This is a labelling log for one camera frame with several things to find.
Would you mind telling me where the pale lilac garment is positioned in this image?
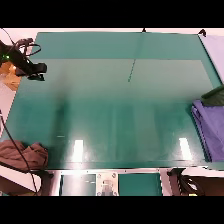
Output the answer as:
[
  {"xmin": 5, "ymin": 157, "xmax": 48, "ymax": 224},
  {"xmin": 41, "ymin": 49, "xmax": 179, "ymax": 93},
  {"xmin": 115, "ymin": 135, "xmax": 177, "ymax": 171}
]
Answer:
[{"xmin": 199, "ymin": 33, "xmax": 224, "ymax": 84}]

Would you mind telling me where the silver frame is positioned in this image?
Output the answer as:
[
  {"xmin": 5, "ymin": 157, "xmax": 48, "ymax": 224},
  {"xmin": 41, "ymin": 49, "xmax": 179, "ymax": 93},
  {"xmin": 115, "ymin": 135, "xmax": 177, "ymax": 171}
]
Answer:
[{"xmin": 0, "ymin": 164, "xmax": 224, "ymax": 196}]

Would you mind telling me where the purple garment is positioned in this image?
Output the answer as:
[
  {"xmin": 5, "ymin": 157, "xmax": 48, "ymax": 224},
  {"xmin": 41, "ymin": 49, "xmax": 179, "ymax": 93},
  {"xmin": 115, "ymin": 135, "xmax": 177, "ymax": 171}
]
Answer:
[{"xmin": 190, "ymin": 99, "xmax": 224, "ymax": 163}]

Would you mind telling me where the green garment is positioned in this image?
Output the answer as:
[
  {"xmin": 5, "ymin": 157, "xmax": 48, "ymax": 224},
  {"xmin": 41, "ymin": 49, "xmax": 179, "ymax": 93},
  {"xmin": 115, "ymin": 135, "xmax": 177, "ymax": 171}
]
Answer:
[{"xmin": 201, "ymin": 84, "xmax": 224, "ymax": 108}]

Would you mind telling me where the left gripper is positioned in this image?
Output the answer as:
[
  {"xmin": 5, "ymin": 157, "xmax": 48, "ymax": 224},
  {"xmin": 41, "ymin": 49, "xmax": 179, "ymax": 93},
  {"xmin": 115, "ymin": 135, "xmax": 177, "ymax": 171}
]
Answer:
[{"xmin": 26, "ymin": 62, "xmax": 48, "ymax": 82}]

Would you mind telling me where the brown garment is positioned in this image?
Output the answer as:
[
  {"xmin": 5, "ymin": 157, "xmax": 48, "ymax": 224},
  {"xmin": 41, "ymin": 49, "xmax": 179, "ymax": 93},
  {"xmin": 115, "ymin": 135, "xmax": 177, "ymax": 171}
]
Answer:
[{"xmin": 0, "ymin": 139, "xmax": 50, "ymax": 173}]

